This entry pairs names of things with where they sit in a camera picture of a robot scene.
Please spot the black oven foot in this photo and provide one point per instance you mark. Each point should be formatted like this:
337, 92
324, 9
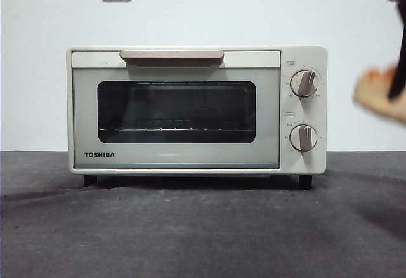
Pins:
305, 181
89, 180

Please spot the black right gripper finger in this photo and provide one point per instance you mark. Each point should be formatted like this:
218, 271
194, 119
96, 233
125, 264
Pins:
399, 75

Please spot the cream toaster oven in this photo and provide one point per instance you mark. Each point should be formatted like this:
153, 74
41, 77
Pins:
322, 113

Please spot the cream oven knob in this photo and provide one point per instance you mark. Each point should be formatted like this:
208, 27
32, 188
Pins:
304, 83
304, 137

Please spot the golden brown bread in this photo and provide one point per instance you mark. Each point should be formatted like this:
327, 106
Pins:
371, 90

